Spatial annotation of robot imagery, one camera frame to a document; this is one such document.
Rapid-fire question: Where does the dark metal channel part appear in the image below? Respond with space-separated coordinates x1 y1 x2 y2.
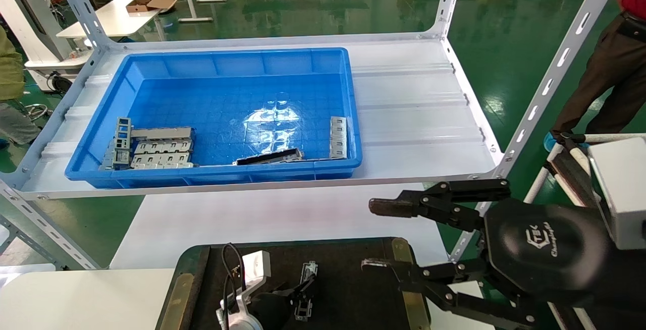
233 148 305 166

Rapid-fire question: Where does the white machine stand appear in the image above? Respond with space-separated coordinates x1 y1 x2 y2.
0 0 94 91

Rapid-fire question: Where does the black container tray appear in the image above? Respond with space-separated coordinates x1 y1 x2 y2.
156 238 429 330

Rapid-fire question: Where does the white work table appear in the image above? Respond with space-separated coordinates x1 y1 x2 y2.
57 0 180 39

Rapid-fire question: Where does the open cardboard box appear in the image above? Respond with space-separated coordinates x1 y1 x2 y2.
126 0 177 14

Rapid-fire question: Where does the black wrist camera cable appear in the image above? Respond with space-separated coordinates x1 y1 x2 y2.
221 243 244 315

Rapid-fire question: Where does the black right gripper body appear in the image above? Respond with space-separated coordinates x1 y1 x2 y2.
484 199 611 300

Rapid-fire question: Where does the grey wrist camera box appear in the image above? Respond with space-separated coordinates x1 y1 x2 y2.
242 250 272 290
588 137 646 250

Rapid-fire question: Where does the grey upright metal bracket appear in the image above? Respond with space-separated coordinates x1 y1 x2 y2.
114 117 133 165

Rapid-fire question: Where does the white metal shelf rack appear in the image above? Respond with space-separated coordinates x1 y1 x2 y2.
0 0 626 270

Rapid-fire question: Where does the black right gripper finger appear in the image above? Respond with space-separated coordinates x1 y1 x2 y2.
361 257 535 328
368 179 510 232

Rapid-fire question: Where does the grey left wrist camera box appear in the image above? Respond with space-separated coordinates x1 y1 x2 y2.
242 250 272 290

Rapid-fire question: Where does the person in red shirt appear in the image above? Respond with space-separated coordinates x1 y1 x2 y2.
544 0 646 151

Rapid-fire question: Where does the blue plastic bin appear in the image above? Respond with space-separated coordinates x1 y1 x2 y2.
65 47 363 189

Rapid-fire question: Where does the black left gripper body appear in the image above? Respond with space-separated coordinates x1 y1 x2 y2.
250 291 296 330

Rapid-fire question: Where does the plain grey metal bar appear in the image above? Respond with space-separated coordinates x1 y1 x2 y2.
131 127 195 141

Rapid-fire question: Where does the grey slotted metal part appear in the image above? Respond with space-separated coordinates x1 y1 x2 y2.
134 139 194 155
130 152 197 169
330 117 349 159

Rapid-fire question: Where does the silver metal channel part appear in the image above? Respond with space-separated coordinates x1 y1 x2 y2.
294 261 319 321

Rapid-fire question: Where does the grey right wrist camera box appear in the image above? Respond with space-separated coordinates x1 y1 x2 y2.
588 137 646 250

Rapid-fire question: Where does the seated person in yellow jacket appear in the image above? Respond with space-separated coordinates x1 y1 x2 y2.
0 27 41 149

